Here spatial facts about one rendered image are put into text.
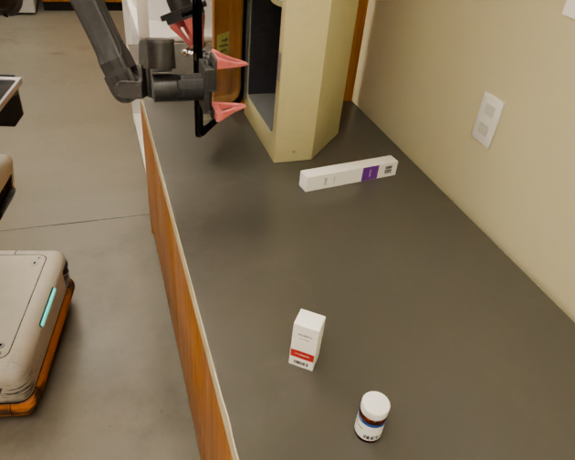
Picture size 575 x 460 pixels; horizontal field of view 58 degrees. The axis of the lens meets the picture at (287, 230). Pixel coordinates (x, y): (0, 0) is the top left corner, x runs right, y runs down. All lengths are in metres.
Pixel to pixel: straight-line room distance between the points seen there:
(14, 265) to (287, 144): 1.23
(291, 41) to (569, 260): 0.77
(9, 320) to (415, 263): 1.38
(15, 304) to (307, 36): 1.35
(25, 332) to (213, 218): 0.94
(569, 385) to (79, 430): 1.52
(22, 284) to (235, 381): 1.36
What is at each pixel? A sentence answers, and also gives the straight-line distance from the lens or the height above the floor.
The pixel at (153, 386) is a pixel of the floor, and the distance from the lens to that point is 2.06.
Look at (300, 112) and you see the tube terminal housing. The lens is 1.38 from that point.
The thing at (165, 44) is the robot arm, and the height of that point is 1.29.
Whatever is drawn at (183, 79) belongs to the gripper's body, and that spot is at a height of 1.22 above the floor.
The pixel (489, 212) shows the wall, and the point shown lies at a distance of 1.35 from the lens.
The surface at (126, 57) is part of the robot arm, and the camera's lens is 1.17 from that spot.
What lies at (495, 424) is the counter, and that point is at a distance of 0.93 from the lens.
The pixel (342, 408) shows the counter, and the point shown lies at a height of 0.94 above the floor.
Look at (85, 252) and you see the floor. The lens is 2.65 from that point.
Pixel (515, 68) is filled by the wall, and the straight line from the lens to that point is 1.27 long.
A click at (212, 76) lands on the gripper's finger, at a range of 1.14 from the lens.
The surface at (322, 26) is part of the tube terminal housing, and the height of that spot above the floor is 1.30.
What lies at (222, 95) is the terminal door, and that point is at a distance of 1.51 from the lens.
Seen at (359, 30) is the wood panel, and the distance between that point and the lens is 1.80.
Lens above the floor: 1.64
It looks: 37 degrees down
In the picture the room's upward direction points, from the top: 6 degrees clockwise
